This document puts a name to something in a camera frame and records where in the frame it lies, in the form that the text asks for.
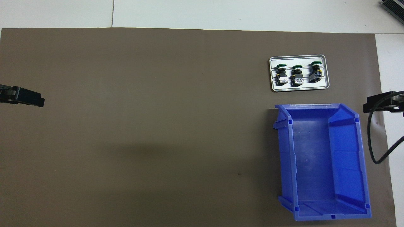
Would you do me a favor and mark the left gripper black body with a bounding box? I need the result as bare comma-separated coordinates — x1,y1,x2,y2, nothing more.
0,84,15,104

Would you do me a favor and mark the blue plastic storage bin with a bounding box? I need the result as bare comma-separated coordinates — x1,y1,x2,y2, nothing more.
273,103,372,221

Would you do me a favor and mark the grey ribbed device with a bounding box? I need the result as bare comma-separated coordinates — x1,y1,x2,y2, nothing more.
380,0,404,20

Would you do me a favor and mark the brown table mat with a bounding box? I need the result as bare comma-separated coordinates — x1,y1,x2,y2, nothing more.
0,28,397,227

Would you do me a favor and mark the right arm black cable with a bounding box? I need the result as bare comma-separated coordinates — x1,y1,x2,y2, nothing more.
367,90,404,165

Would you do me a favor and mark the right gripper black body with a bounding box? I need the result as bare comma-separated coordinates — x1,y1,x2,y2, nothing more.
393,91,404,115

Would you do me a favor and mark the grey metal tray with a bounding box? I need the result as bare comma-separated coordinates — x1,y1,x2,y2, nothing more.
269,55,330,92

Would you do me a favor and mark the green push button switch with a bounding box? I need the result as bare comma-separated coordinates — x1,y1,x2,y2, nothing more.
309,61,323,83
291,65,304,87
275,63,288,86

